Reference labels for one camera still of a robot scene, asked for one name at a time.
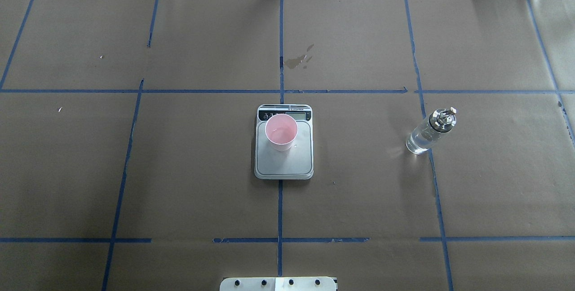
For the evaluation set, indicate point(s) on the pink plastic cup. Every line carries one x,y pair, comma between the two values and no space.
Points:
281,131

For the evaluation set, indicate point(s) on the silver digital kitchen scale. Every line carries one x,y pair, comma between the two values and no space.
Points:
297,163

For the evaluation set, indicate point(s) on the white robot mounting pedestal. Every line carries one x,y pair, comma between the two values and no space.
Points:
314,283

